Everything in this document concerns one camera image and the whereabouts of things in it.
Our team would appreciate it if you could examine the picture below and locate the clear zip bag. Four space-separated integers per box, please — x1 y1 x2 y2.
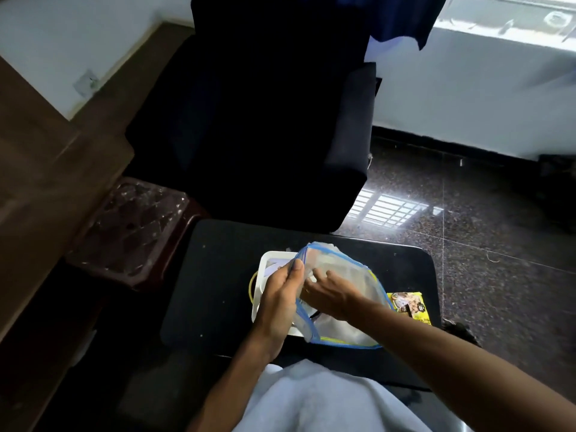
295 241 395 350

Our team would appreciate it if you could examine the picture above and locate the person's left forearm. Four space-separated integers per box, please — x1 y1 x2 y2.
187 341 280 432

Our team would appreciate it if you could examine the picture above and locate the yellow snacks packet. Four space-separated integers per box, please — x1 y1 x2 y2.
388 291 432 327

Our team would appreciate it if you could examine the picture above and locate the brown plastic stool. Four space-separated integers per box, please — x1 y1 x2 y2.
65 176 210 293

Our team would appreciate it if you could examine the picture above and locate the black armchair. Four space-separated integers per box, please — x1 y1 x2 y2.
125 0 378 233

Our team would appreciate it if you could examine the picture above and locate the black round basket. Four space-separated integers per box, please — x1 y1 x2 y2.
440 319 480 349

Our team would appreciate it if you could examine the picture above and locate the white wall socket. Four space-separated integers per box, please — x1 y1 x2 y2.
73 69 101 97

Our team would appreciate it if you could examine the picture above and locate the blue curtain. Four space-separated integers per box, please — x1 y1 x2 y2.
359 0 449 51

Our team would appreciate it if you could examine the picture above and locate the white printed tray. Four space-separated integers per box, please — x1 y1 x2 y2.
250 250 316 338

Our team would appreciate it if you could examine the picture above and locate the person's right hand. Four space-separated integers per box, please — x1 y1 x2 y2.
300 269 361 322

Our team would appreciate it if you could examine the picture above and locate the person's left hand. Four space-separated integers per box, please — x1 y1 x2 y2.
251 258 306 361

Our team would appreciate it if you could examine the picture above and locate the person's white garment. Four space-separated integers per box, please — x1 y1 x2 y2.
233 358 433 432

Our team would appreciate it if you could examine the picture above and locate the person's right forearm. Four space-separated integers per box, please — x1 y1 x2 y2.
346 296 576 432

